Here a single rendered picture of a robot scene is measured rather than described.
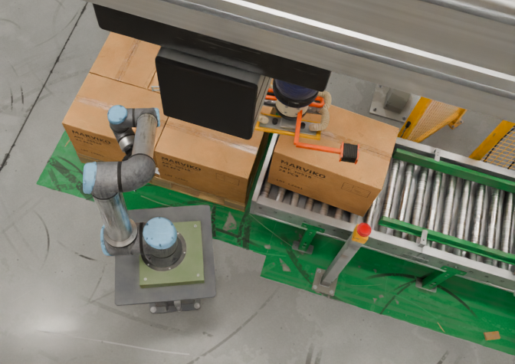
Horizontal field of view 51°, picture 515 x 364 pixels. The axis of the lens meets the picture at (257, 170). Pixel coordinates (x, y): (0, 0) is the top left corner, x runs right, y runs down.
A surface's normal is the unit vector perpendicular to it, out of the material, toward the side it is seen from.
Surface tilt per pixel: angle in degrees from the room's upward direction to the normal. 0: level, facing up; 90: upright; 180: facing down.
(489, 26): 90
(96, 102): 0
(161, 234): 6
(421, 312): 0
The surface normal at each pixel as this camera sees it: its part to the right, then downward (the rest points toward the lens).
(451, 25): -0.29, 0.86
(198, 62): 0.07, -0.43
